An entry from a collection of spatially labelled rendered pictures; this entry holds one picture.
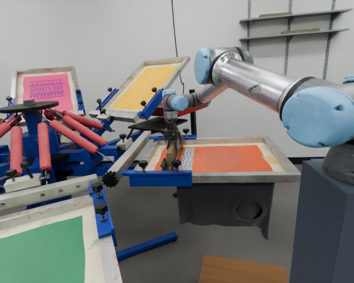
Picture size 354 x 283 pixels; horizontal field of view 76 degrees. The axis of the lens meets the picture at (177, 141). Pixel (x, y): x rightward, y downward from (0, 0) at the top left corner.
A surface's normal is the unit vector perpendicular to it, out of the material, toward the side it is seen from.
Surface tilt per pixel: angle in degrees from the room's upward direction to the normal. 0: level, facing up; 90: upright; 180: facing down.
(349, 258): 90
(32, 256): 0
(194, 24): 90
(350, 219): 90
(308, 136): 91
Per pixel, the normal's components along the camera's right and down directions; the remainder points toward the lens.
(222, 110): -0.11, 0.32
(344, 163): -0.87, -0.10
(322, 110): -0.85, 0.25
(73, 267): -0.07, -0.95
